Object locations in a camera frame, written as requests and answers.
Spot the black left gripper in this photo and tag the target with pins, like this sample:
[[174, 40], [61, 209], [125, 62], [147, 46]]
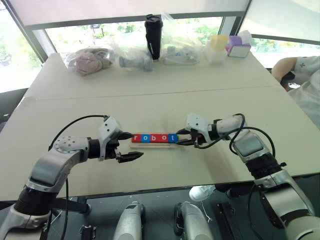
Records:
[[112, 148]]

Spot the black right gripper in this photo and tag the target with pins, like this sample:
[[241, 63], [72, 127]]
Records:
[[196, 140]]

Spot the red letter tile r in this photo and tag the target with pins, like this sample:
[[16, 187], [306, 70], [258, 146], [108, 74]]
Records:
[[136, 138]]

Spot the blue letter tile t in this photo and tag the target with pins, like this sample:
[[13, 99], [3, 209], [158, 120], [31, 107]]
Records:
[[173, 138]]

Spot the red letter o block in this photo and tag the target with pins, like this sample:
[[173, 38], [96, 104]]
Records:
[[164, 138]]

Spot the wooden tile rack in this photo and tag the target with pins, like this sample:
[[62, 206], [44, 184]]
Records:
[[155, 146]]

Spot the red letter b block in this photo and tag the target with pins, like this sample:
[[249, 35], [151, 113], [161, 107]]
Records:
[[154, 138]]

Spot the person's bare forearm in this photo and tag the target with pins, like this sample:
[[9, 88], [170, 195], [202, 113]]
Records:
[[283, 67]]

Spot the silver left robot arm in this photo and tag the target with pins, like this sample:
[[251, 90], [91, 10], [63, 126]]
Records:
[[50, 167]]

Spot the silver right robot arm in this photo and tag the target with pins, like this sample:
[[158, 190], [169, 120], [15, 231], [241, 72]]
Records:
[[262, 160]]

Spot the blue letter tile o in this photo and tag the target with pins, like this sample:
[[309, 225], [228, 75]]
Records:
[[145, 138]]

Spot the silver left robot leg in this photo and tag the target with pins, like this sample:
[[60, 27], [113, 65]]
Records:
[[130, 222]]

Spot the silver robot leg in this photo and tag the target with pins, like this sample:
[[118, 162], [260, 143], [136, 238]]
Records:
[[193, 222], [130, 222]]

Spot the silver right robot leg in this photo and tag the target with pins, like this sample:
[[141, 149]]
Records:
[[193, 222]]

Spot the white sneaker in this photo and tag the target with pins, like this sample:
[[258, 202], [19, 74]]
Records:
[[201, 193]]

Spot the clear bag with grey toy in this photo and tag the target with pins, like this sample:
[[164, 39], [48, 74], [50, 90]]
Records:
[[136, 62]]

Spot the white plastic box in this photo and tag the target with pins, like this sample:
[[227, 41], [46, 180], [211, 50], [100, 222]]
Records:
[[216, 56]]

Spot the clear bag with pink plush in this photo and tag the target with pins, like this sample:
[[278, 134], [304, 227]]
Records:
[[87, 61]]

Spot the black stand bar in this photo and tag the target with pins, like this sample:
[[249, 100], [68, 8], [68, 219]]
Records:
[[228, 222]]

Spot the yellow plastic box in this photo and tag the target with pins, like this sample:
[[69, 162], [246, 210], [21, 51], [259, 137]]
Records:
[[218, 42]]

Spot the purple and white tissue box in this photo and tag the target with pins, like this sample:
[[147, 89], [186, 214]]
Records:
[[238, 50]]

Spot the black travel tumbler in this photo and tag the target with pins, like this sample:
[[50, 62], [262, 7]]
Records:
[[153, 37]]

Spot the white tissue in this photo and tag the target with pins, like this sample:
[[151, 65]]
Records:
[[245, 36]]

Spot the black chair armrest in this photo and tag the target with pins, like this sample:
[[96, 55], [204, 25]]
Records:
[[288, 80]]

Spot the person's white shirt torso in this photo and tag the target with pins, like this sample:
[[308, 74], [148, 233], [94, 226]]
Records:
[[308, 90]]

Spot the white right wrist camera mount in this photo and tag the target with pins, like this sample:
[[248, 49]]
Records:
[[197, 122]]

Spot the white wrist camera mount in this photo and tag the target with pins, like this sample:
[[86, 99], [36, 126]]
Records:
[[108, 127], [197, 122]]

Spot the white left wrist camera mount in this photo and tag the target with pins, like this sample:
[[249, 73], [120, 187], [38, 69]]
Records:
[[108, 127]]

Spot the black stand bracket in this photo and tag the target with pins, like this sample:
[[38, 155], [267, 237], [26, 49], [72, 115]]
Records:
[[88, 232]]

